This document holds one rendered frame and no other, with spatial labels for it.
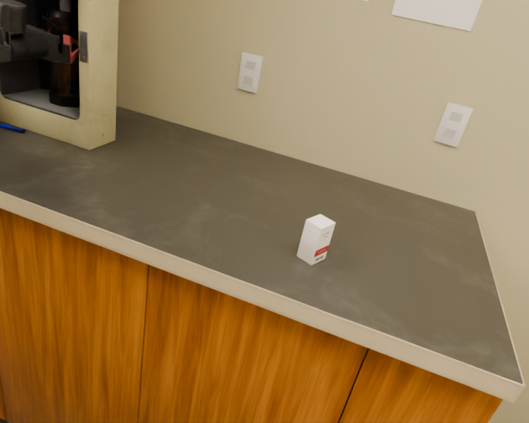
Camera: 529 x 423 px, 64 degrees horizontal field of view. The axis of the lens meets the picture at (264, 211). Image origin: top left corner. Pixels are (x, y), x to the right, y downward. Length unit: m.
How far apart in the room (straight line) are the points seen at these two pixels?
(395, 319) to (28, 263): 0.81
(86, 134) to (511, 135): 1.16
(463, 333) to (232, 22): 1.07
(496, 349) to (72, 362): 0.95
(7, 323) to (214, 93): 0.90
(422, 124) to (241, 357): 0.84
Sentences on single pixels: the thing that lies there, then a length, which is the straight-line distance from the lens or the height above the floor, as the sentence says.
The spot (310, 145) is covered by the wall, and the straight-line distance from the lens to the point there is 1.40.
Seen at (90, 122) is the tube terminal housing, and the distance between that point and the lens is 1.21.
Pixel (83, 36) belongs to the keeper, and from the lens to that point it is 1.16.
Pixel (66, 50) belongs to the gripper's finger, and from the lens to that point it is 1.24.
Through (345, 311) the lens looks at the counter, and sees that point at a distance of 0.76.
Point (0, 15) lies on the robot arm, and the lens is 1.16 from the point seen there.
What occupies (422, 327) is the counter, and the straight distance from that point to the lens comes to 0.81.
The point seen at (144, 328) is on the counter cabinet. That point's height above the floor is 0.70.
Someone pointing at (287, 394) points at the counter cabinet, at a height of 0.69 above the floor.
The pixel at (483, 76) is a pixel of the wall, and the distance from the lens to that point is 1.34.
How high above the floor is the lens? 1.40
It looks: 27 degrees down
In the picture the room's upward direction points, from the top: 12 degrees clockwise
